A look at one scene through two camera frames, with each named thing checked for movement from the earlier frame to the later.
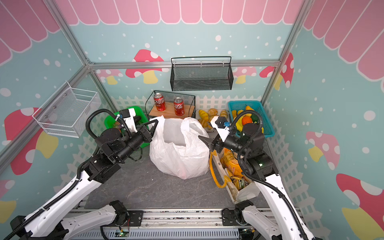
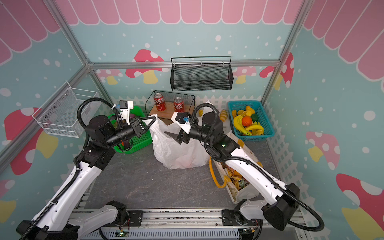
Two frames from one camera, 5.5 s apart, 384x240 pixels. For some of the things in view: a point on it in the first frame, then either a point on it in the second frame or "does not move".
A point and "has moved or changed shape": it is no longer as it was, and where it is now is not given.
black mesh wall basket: [190, 73] does not move
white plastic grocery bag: [176, 148] has moved or changed shape
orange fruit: [246, 119] does not move
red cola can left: [160, 102] does not move
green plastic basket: [110, 119] does not move
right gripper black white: [216, 144] → [183, 135]
